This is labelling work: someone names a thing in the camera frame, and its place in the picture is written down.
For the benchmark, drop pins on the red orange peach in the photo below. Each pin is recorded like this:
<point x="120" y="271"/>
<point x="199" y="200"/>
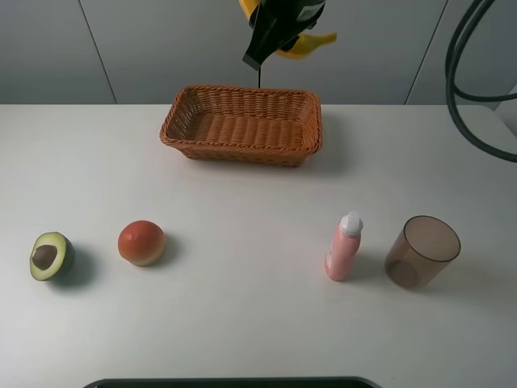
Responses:
<point x="141" y="243"/>

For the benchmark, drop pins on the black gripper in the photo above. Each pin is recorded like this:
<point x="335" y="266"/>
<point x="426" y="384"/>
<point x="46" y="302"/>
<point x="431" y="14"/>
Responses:
<point x="275" y="23"/>

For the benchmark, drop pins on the brown translucent plastic cup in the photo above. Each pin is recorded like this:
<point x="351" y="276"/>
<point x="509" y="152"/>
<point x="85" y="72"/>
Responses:
<point x="425" y="246"/>

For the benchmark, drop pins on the pink bottle white cap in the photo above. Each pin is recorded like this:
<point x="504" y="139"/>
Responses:
<point x="344" y="246"/>

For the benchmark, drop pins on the brown wicker basket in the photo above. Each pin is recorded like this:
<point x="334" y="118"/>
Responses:
<point x="275" y="127"/>

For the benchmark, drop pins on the halved avocado with pit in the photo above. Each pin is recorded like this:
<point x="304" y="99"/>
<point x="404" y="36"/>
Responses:
<point x="52" y="257"/>

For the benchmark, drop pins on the yellow banana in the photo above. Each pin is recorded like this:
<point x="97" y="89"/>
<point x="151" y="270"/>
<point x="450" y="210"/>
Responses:
<point x="304" y="43"/>

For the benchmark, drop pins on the black tray edge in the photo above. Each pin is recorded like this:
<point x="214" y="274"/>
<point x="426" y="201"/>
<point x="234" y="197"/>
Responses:
<point x="237" y="382"/>

